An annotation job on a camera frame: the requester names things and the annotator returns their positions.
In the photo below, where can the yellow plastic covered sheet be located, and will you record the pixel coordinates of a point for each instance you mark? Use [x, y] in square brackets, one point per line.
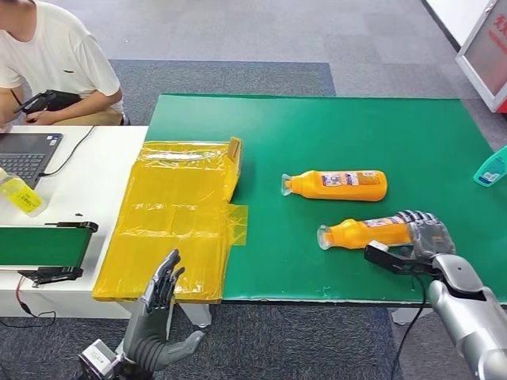
[170, 236]

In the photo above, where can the orange bottle blue label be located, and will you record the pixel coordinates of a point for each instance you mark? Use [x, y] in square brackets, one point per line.
[357, 233]

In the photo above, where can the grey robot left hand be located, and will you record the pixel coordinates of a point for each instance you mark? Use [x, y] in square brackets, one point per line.
[153, 330]

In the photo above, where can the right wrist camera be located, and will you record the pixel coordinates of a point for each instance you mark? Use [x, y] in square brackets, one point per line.
[388, 258]

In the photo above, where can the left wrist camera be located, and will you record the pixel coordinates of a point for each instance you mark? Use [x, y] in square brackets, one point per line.
[97, 359]

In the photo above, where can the yellow transparent bottle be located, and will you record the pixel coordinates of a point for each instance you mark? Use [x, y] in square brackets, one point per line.
[22, 196]

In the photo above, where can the small green belt conveyor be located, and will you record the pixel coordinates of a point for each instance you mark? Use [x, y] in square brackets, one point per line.
[39, 246]

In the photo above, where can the person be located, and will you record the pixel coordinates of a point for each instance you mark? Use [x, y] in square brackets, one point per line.
[55, 52]

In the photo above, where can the white table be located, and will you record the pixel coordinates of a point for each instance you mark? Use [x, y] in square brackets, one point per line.
[99, 173]

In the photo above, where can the person's left hand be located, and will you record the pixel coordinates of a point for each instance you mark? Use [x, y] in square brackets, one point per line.
[38, 117]

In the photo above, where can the teal bottle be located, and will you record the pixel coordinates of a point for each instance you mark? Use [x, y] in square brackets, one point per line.
[493, 168]

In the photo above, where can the white framed display board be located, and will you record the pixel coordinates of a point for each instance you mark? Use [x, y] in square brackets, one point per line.
[487, 52]

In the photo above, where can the green table mat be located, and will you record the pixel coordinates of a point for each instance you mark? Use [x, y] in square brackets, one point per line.
[336, 136]

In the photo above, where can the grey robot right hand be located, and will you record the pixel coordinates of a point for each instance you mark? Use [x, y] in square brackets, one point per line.
[431, 236]

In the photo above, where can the black handheld controller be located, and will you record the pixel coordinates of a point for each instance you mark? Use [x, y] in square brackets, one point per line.
[55, 99]

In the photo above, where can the person's right forearm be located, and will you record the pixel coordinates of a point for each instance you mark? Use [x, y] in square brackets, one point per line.
[10, 105]

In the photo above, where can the person's left forearm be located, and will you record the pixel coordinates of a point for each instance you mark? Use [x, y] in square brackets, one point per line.
[87, 105]

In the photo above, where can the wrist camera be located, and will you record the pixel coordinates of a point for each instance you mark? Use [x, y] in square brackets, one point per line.
[388, 258]
[97, 359]

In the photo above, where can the dark grey laptop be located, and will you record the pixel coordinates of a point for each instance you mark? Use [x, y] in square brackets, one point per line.
[27, 155]

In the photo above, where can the orange bottle white label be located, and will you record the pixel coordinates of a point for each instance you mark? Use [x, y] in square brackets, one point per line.
[341, 186]

